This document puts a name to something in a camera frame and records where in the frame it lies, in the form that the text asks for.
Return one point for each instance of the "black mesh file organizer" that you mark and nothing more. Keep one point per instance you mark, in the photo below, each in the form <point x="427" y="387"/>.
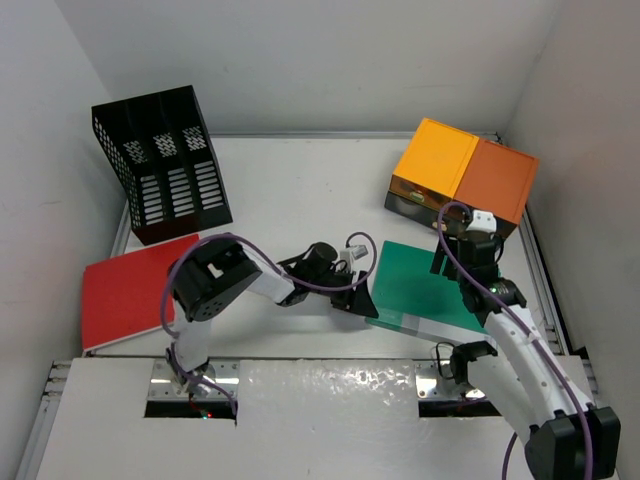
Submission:
<point x="160" y="150"/>

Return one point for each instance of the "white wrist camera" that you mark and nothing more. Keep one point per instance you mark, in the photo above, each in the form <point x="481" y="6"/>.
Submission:
<point x="350" y="254"/>
<point x="482" y="221"/>

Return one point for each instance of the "left metal arm base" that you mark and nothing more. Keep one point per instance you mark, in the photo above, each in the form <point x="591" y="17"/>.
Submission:
<point x="164" y="386"/>

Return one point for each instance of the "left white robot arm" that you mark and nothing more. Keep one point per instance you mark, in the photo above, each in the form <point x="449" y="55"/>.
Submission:
<point x="216" y="270"/>

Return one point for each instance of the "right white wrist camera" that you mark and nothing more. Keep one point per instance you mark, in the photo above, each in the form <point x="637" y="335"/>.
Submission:
<point x="482" y="221"/>

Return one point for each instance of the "green notebook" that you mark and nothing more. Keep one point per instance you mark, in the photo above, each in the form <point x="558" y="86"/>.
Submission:
<point x="411" y="300"/>

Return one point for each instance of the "red notebook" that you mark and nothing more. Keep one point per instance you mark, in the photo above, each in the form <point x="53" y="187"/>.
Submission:
<point x="121" y="296"/>

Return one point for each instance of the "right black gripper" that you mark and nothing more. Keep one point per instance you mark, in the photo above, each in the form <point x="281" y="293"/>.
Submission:
<point x="439" y="260"/>

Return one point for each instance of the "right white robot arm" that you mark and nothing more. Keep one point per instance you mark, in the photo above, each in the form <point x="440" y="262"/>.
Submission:
<point x="565" y="435"/>

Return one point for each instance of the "right metal arm base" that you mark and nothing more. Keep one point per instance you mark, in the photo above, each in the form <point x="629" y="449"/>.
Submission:
<point x="432" y="386"/>

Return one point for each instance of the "yellow drawer box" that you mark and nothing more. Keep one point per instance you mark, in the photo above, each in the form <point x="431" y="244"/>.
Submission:
<point x="432" y="167"/>

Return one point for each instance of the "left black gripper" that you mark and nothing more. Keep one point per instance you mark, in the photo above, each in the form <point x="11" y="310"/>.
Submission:
<point x="356" y="300"/>

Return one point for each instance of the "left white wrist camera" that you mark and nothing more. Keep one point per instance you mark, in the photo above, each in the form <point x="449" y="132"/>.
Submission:
<point x="350" y="254"/>

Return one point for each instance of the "orange drawer box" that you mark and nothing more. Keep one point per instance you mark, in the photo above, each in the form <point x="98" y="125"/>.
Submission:
<point x="498" y="179"/>

